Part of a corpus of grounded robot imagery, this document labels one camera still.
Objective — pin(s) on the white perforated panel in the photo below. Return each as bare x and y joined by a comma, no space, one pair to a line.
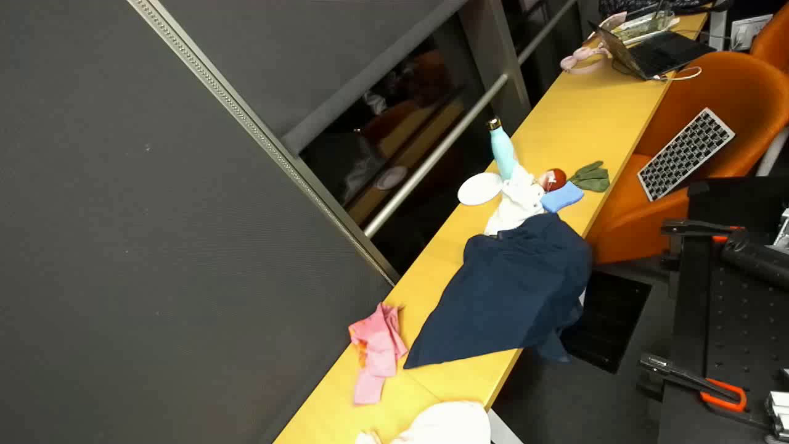
684,153

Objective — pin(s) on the green cloth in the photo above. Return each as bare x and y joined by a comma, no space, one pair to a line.
592,179

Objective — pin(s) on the metal window rail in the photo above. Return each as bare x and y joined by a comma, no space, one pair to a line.
499,65

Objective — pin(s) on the orange handled clamp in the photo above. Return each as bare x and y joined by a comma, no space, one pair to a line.
713,392

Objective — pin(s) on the white cloth at table end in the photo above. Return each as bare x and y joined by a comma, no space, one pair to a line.
445,423

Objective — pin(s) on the light blue cloth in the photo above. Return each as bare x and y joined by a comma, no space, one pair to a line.
562,199

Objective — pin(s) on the white cloth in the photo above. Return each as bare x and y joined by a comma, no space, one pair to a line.
445,423
522,199

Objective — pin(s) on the red plush toy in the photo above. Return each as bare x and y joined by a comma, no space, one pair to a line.
554,179

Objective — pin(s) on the pink cloth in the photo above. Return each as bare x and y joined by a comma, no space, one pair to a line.
380,349

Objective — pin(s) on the light blue water bottle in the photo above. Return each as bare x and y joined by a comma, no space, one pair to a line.
501,148

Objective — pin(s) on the navy blue cloth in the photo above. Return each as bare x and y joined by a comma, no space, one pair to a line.
514,290

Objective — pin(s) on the pink container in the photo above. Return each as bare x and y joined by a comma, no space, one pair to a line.
592,52

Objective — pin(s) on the orange chair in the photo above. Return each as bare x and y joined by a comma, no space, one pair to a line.
747,95

